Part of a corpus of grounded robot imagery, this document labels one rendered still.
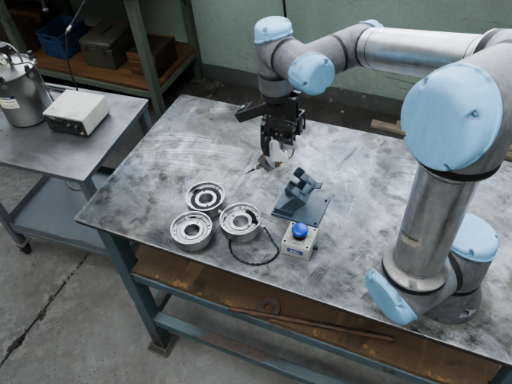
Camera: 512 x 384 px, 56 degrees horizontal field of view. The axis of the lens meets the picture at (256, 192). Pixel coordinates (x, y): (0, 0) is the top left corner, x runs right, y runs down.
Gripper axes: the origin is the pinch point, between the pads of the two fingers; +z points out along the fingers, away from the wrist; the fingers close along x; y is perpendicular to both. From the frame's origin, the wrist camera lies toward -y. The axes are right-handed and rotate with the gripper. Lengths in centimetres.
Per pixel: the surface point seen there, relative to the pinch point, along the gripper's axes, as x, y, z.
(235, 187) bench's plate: -0.3, -13.0, 14.4
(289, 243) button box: -14.4, 10.6, 11.7
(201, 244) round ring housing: -22.5, -9.4, 13.0
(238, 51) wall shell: 144, -102, 59
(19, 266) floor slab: -19, -128, 90
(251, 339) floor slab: -3, -15, 95
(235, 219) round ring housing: -11.8, -6.1, 13.3
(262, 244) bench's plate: -14.2, 3.0, 15.9
